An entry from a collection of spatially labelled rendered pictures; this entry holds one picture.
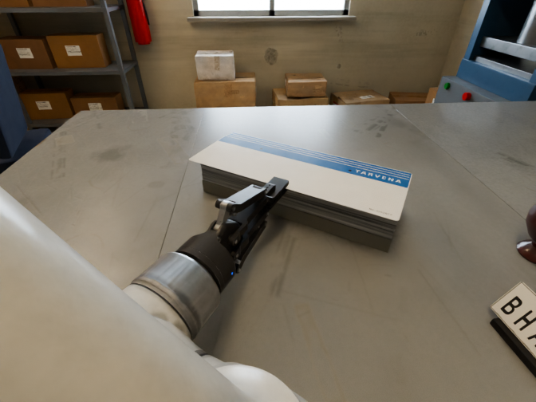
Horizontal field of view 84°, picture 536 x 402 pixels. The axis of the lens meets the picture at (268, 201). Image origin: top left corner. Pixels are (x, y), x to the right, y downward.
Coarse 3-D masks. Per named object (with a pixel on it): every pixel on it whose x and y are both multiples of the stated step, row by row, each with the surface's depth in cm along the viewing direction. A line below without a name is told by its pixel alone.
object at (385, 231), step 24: (216, 168) 62; (384, 168) 57; (216, 192) 65; (288, 192) 56; (288, 216) 59; (312, 216) 56; (336, 216) 53; (360, 216) 51; (360, 240) 53; (384, 240) 51
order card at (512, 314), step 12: (516, 288) 40; (528, 288) 39; (504, 300) 41; (516, 300) 39; (528, 300) 38; (504, 312) 40; (516, 312) 39; (528, 312) 38; (516, 324) 39; (528, 324) 38; (516, 336) 38; (528, 336) 37; (528, 348) 37
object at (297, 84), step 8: (288, 80) 296; (296, 80) 297; (304, 80) 296; (312, 80) 295; (320, 80) 293; (288, 88) 292; (296, 88) 292; (304, 88) 292; (312, 88) 292; (320, 88) 292; (288, 96) 296; (296, 96) 296; (304, 96) 296; (312, 96) 297; (320, 96) 297
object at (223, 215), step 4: (224, 200) 38; (220, 204) 38; (224, 204) 37; (220, 208) 38; (224, 208) 37; (220, 212) 38; (224, 212) 38; (228, 212) 38; (220, 216) 38; (224, 216) 38; (228, 216) 39; (220, 220) 38; (224, 220) 38; (216, 224) 38; (220, 224) 38; (216, 228) 38
